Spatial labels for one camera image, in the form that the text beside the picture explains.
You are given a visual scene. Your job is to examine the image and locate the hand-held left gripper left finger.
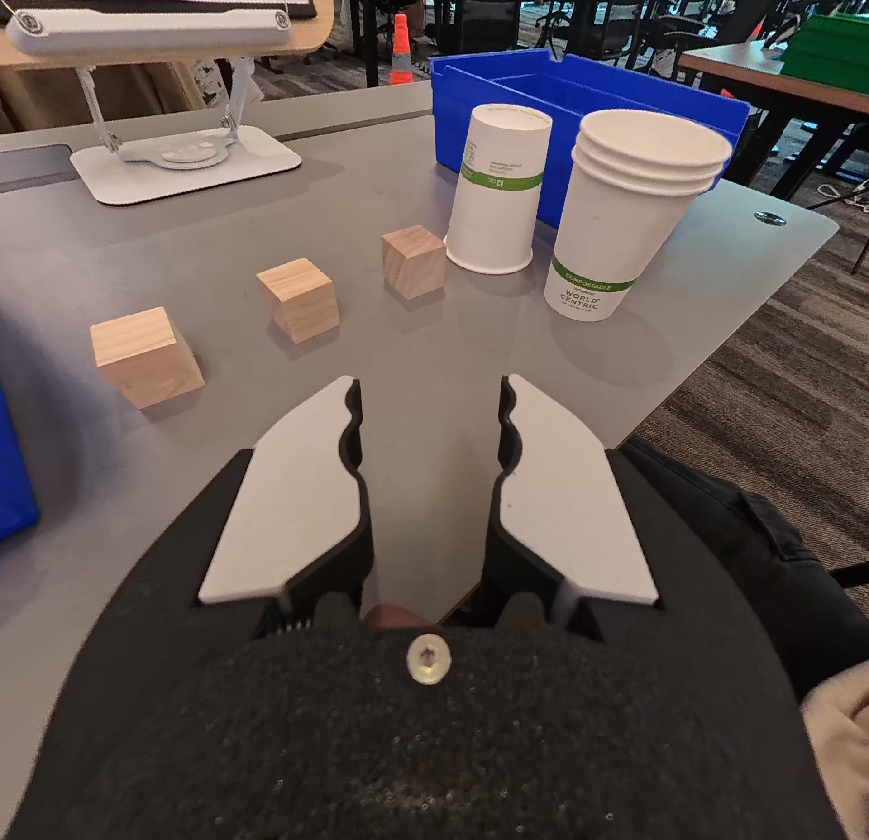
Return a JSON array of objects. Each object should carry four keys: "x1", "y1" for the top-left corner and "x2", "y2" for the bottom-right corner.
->
[{"x1": 197, "y1": 376, "x2": 374, "y2": 617}]

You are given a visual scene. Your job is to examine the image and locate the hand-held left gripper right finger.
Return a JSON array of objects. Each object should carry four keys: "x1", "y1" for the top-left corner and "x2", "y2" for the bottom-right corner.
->
[{"x1": 482, "y1": 374, "x2": 661, "y2": 627}]

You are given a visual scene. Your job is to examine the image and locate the blue plastic bin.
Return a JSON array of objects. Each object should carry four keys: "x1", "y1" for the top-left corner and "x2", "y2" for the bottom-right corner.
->
[
  {"x1": 429, "y1": 48, "x2": 751, "y2": 230},
  {"x1": 0, "y1": 382, "x2": 40, "y2": 542}
]

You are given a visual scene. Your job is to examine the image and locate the person's black pants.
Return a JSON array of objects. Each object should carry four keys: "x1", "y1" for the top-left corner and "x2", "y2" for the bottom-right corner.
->
[{"x1": 621, "y1": 439, "x2": 869, "y2": 702}]

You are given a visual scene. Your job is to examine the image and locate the light wooden cube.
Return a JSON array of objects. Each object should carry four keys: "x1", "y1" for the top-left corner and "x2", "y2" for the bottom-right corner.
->
[
  {"x1": 90, "y1": 307, "x2": 206, "y2": 410},
  {"x1": 381, "y1": 225, "x2": 448, "y2": 301},
  {"x1": 256, "y1": 258, "x2": 341, "y2": 344}
]

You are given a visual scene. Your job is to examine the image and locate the white document stand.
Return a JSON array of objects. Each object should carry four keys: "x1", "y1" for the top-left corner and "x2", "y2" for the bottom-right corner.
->
[{"x1": 5, "y1": 5, "x2": 303, "y2": 208}]

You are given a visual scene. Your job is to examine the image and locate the person's cream sweater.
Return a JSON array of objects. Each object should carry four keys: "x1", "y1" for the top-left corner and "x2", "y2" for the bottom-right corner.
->
[{"x1": 801, "y1": 663, "x2": 869, "y2": 840}]

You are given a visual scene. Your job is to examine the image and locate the tan cloth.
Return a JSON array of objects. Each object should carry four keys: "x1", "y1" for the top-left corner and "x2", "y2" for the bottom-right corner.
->
[{"x1": 0, "y1": 62, "x2": 205, "y2": 135}]

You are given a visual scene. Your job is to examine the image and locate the orange grey traffic cone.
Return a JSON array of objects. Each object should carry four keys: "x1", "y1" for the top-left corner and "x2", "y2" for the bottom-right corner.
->
[{"x1": 389, "y1": 13, "x2": 415, "y2": 86}]

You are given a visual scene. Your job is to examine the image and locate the brown office desk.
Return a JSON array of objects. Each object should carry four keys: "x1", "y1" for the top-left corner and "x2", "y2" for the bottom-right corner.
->
[{"x1": 679, "y1": 39, "x2": 869, "y2": 199}]

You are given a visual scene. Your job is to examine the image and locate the row of black office chairs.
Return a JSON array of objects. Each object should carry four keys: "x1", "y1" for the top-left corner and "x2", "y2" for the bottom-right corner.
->
[{"x1": 380, "y1": 0, "x2": 816, "y2": 63}]

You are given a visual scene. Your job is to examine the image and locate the green plastic crate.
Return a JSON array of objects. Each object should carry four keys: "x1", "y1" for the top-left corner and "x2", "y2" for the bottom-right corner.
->
[{"x1": 781, "y1": 13, "x2": 869, "y2": 94}]

